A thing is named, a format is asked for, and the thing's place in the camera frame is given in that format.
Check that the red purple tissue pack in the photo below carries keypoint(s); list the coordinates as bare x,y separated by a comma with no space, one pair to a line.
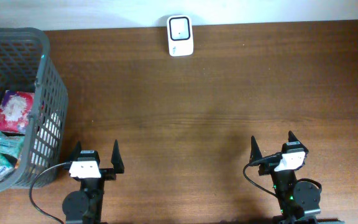
14,111

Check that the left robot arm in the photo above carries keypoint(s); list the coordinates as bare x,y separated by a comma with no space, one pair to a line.
85,205

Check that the white barcode scanner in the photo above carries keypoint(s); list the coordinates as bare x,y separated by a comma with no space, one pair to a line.
180,36

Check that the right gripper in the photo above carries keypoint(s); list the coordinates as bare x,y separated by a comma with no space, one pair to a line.
256,152

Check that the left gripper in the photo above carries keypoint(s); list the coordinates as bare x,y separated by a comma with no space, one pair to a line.
117,162

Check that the grey plastic mesh basket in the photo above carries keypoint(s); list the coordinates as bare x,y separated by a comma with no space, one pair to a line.
25,65

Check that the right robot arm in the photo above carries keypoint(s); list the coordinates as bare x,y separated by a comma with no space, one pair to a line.
298,199

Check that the teal wet wipes pack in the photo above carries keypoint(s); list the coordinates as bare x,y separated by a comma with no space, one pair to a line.
11,145

